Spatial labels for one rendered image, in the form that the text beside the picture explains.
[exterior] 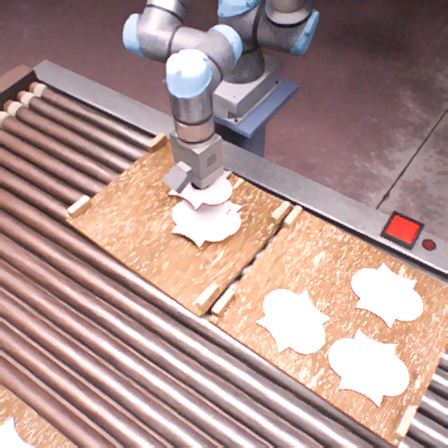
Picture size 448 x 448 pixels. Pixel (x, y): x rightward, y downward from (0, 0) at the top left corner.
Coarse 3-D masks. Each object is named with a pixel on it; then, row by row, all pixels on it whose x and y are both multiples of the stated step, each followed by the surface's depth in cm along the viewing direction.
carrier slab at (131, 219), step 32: (160, 160) 124; (128, 192) 118; (160, 192) 118; (256, 192) 117; (96, 224) 112; (128, 224) 112; (160, 224) 112; (256, 224) 111; (128, 256) 107; (160, 256) 107; (192, 256) 106; (224, 256) 106; (160, 288) 102; (192, 288) 102; (224, 288) 102
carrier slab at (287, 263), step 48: (288, 240) 108; (336, 240) 108; (240, 288) 101; (288, 288) 101; (336, 288) 101; (432, 288) 100; (240, 336) 95; (336, 336) 95; (384, 336) 94; (432, 336) 94; (336, 384) 89; (384, 432) 84
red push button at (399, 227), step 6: (396, 216) 113; (396, 222) 111; (402, 222) 111; (408, 222) 111; (390, 228) 110; (396, 228) 110; (402, 228) 110; (408, 228) 110; (414, 228) 110; (396, 234) 109; (402, 234) 109; (408, 234) 109; (414, 234) 109; (408, 240) 108
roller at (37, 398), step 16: (0, 368) 94; (16, 368) 95; (16, 384) 92; (32, 384) 92; (32, 400) 90; (48, 400) 90; (48, 416) 89; (64, 416) 88; (64, 432) 87; (80, 432) 87; (96, 432) 87
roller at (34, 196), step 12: (0, 168) 126; (0, 180) 124; (12, 180) 123; (24, 192) 121; (36, 192) 121; (36, 204) 120; (48, 204) 118; (60, 204) 118; (60, 216) 117; (216, 300) 102; (420, 420) 86; (408, 432) 87; (420, 432) 86; (432, 432) 85; (444, 432) 85; (432, 444) 85; (444, 444) 84
